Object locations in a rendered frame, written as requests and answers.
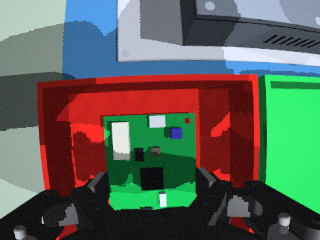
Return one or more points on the green circuit board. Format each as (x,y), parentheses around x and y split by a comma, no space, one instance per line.
(150,160)

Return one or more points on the red bin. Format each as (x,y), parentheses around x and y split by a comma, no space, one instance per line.
(71,122)

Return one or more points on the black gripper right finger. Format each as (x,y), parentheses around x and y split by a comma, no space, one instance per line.
(283,217)

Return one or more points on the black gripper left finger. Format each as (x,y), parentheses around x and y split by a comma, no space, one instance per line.
(25,222)

